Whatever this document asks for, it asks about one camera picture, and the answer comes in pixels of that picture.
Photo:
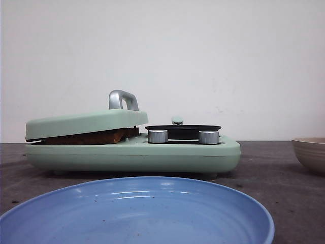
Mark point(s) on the black round frying pan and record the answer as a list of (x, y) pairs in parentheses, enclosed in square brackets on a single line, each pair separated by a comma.
[(184, 132)]

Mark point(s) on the mint green breakfast maker base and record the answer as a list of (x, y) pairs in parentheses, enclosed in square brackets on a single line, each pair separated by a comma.
[(137, 155)]

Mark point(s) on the white bread slice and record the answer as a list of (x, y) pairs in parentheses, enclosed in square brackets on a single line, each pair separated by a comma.
[(94, 138)]

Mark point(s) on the silver control knob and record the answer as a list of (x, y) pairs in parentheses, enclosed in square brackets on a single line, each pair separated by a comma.
[(209, 137), (157, 136)]

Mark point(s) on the blue round plate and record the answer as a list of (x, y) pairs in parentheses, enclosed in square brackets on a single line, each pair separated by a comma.
[(139, 210)]

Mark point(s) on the mint green sandwich maker lid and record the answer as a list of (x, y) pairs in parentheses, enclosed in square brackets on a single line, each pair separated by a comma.
[(123, 112)]

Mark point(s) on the beige ceramic bowl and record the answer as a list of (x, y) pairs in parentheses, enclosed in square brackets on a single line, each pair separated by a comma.
[(310, 152)]

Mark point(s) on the right silver control knob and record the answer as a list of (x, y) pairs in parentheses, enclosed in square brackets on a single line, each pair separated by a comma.
[(209, 137)]

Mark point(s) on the left silver control knob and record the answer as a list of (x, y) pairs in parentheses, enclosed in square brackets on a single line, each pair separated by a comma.
[(157, 136)]

